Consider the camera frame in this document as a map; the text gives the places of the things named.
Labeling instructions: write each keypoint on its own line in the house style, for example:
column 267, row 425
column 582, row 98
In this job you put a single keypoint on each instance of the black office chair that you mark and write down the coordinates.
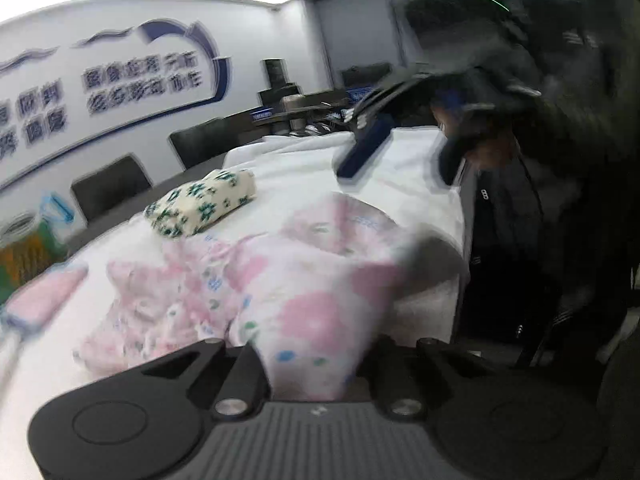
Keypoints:
column 106, row 188
column 212, row 139

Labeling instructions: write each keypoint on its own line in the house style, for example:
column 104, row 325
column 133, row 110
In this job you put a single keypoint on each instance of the operator right hand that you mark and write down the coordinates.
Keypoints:
column 493, row 153

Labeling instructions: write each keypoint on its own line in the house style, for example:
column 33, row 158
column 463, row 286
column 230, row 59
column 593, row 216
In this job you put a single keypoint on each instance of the pink floral garment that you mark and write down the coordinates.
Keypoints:
column 310, row 298

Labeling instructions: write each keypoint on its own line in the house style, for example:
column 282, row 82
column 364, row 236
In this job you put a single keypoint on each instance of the pink folded cloth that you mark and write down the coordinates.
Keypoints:
column 34, row 305

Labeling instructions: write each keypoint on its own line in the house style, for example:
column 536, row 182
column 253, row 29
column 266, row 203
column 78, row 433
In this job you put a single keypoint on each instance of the cream green floral folded cloth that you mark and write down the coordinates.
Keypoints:
column 195, row 206

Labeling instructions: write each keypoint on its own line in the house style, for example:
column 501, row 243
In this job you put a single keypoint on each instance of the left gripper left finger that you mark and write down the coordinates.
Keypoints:
column 229, row 382

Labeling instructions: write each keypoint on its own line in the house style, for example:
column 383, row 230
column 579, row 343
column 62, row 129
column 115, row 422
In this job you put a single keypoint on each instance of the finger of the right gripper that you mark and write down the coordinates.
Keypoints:
column 451, row 156
column 367, row 145

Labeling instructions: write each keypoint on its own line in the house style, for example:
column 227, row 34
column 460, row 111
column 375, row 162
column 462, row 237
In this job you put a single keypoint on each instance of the white towel table cover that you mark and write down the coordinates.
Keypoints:
column 290, row 175

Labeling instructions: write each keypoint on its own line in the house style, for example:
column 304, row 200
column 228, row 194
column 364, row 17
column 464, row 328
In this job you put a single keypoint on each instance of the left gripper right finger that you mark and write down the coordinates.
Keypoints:
column 405, row 382

